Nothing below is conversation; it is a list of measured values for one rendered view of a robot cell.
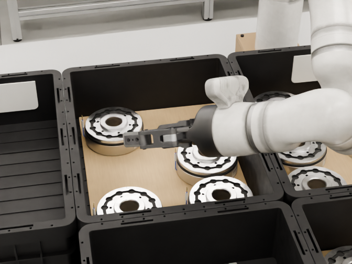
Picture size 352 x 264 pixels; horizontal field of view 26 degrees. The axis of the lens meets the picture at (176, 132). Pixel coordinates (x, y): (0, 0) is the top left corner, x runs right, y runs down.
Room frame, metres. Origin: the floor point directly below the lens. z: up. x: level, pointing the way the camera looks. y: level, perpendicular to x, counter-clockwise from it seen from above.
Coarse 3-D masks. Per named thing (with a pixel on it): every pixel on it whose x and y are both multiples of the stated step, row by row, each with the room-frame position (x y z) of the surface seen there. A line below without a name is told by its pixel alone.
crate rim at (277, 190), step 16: (112, 64) 1.16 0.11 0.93; (128, 64) 1.15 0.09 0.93; (144, 64) 1.16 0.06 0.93; (160, 64) 1.16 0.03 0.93; (224, 64) 1.15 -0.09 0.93; (64, 80) 1.10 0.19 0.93; (64, 96) 1.06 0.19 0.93; (80, 160) 0.89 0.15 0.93; (80, 176) 0.85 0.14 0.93; (272, 176) 0.85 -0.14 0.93; (80, 192) 0.83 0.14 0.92; (80, 208) 0.78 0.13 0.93; (160, 208) 0.78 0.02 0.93; (176, 208) 0.78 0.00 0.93; (192, 208) 0.78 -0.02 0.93; (208, 208) 0.78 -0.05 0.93; (80, 224) 0.76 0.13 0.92
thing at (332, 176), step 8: (304, 168) 0.95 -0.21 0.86; (312, 168) 0.95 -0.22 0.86; (320, 168) 0.95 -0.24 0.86; (288, 176) 0.93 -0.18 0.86; (296, 176) 0.93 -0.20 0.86; (304, 176) 0.93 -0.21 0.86; (328, 176) 0.93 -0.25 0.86; (336, 176) 0.93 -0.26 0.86; (296, 184) 0.91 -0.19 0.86; (336, 184) 0.91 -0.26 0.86; (344, 184) 0.91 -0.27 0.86
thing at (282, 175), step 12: (276, 48) 1.21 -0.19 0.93; (288, 48) 1.21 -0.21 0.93; (300, 48) 1.21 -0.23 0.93; (228, 60) 1.17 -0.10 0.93; (240, 72) 1.13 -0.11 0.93; (252, 96) 1.06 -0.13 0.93; (276, 156) 0.90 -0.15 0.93; (276, 168) 0.87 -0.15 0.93; (288, 180) 0.84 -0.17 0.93; (288, 192) 0.82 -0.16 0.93; (300, 192) 0.82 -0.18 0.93; (312, 192) 0.82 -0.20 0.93; (324, 192) 0.82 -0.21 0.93; (336, 192) 0.82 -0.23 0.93; (288, 204) 0.81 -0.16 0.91
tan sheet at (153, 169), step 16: (144, 112) 1.15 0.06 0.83; (160, 112) 1.15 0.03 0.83; (176, 112) 1.15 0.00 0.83; (192, 112) 1.15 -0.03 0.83; (80, 128) 1.10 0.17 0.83; (144, 128) 1.10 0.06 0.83; (96, 160) 1.01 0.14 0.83; (112, 160) 1.01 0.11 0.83; (128, 160) 1.01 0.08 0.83; (144, 160) 1.01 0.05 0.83; (160, 160) 1.01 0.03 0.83; (96, 176) 0.97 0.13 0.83; (112, 176) 0.97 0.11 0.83; (128, 176) 0.97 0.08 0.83; (144, 176) 0.97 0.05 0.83; (160, 176) 0.97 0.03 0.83; (176, 176) 0.97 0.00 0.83; (240, 176) 0.97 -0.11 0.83; (96, 192) 0.93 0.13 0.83; (160, 192) 0.93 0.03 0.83; (176, 192) 0.93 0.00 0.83
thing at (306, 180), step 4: (308, 176) 0.92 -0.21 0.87; (312, 176) 0.92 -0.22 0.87; (316, 176) 0.92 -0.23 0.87; (320, 176) 0.92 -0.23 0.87; (304, 180) 0.91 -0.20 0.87; (308, 180) 0.91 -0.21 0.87; (312, 180) 0.92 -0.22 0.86; (316, 180) 0.92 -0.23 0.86; (320, 180) 0.92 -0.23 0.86; (324, 180) 0.91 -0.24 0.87; (328, 180) 0.91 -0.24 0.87; (304, 184) 0.90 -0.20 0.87; (324, 184) 0.91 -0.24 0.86; (328, 184) 0.90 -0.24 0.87; (304, 188) 0.89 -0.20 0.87; (308, 188) 0.89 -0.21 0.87
